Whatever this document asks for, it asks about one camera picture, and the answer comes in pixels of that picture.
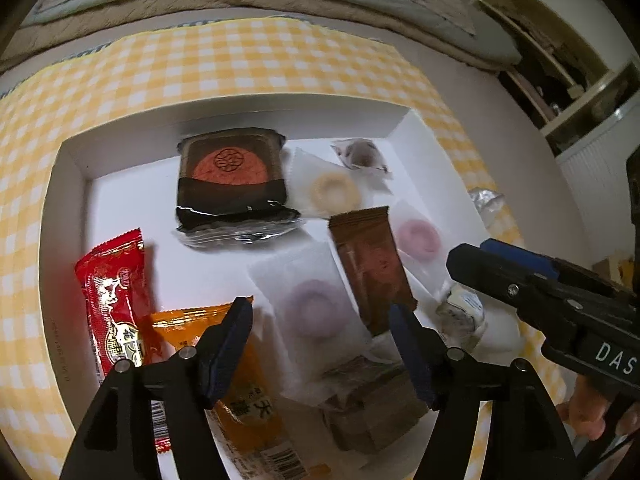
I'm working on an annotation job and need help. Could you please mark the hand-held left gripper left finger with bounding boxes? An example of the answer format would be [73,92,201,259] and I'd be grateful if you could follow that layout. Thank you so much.
[60,296,254,480]

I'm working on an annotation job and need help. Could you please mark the pink ring cookie packet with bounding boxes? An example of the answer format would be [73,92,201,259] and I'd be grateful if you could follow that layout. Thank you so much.
[390,200,453,281]

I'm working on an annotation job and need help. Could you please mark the silver snack packet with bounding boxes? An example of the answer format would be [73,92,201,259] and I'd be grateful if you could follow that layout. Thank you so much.
[435,280,488,348]

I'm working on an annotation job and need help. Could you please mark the person's right hand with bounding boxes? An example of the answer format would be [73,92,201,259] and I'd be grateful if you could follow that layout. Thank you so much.
[555,375,608,438]

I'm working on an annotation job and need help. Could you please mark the brown snack packet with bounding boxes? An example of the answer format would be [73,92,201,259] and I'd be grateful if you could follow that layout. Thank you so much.
[327,206,418,336]

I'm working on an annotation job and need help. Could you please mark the crumpled silver wrapper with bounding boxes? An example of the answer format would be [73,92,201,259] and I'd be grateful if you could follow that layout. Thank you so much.
[467,187,506,226]

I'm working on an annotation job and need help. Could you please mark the white side shelf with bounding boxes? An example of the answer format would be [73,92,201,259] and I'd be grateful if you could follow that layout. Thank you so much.
[470,0,640,156]

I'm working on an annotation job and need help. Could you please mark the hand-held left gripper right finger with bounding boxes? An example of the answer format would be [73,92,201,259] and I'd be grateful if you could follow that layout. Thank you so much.
[387,304,581,480]

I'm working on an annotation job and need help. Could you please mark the white cardboard box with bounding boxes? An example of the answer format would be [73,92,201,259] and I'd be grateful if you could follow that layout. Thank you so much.
[42,92,526,480]

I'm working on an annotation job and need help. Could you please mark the purple ring cookie packet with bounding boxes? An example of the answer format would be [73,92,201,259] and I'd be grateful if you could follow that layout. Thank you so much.
[247,247,373,401]

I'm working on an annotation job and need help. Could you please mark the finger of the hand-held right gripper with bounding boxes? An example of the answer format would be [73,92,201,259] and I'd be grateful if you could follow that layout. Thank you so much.
[479,239,640,306]
[446,244,586,331]

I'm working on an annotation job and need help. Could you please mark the white ring cookie packet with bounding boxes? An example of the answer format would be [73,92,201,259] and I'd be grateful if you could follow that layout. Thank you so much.
[287,147,396,221]

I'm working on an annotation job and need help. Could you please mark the yellow checkered mat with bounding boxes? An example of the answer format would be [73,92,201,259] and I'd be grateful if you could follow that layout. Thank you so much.
[0,14,531,480]

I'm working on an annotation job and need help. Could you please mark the red snack packet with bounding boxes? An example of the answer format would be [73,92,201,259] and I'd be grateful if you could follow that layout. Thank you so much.
[75,227,173,453]

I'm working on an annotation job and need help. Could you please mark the dark mooncake packet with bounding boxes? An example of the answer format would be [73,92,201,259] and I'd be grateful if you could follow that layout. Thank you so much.
[174,127,301,250]

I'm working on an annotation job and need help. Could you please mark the clear wafer packet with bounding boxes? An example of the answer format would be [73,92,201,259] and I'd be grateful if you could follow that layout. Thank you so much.
[320,355,431,453]

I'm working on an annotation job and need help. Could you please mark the orange snack packet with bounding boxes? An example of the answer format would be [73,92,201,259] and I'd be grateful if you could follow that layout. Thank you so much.
[150,295,331,480]

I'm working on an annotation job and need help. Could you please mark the small clear candy packet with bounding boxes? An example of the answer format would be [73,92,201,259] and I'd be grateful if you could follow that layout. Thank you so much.
[330,137,391,176]

